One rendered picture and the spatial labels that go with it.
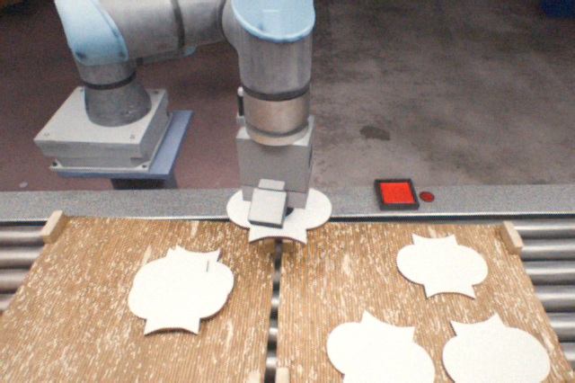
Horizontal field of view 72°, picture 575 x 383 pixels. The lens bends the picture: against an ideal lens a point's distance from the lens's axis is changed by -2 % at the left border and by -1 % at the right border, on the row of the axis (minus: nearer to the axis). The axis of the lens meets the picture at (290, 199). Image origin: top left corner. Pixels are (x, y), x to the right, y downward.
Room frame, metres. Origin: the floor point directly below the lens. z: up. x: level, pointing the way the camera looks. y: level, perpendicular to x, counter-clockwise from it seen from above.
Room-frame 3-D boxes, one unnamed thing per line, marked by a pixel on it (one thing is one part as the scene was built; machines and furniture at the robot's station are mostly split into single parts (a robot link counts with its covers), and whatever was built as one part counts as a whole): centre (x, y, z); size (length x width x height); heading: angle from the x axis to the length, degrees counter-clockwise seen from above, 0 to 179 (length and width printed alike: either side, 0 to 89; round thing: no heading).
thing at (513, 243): (0.44, -0.39, 0.95); 0.06 x 0.02 x 0.03; 179
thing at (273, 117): (0.39, 0.02, 1.25); 0.08 x 0.08 x 0.05
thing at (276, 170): (0.37, 0.02, 1.17); 0.12 x 0.09 x 0.16; 169
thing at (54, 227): (0.46, 0.42, 0.95); 0.06 x 0.02 x 0.03; 177
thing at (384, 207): (0.57, -0.21, 0.92); 0.08 x 0.08 x 0.02; 1
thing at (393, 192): (0.57, -0.21, 0.92); 0.06 x 0.06 x 0.01; 1
